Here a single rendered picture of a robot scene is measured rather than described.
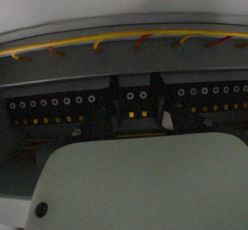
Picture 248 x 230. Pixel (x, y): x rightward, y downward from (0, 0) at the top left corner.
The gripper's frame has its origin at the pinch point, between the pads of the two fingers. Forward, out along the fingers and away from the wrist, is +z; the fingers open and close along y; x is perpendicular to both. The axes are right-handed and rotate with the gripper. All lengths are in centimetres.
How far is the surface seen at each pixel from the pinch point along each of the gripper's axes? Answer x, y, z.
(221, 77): -3.8, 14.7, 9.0
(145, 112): -8.3, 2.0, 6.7
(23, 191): -11.5, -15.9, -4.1
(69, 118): -8.3, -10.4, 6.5
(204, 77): -3.7, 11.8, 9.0
